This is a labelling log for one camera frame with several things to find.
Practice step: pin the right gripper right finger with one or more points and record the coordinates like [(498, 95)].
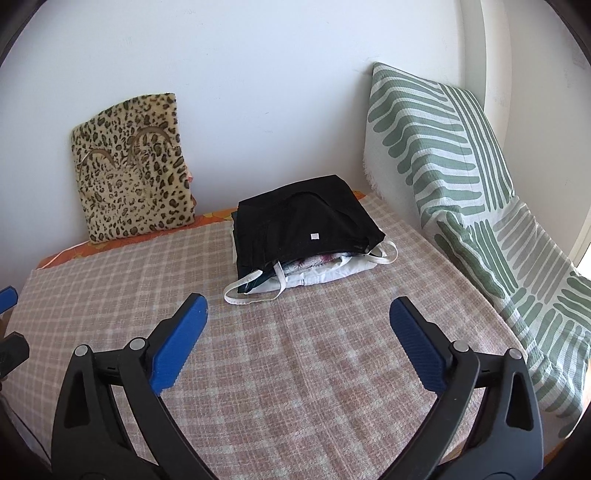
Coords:
[(506, 439)]

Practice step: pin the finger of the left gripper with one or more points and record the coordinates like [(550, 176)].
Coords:
[(8, 298), (14, 350)]

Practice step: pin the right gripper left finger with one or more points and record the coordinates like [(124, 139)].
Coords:
[(89, 439)]

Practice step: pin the black velvet garment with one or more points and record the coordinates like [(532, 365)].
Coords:
[(295, 222)]

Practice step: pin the leopard print cushion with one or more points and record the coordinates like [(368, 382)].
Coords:
[(130, 171)]

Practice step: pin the pink checked bed blanket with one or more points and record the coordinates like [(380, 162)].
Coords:
[(313, 385)]

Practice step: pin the green striped white cover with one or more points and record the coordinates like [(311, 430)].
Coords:
[(432, 155)]

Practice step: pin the white folded garment with straps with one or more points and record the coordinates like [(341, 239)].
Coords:
[(259, 287)]

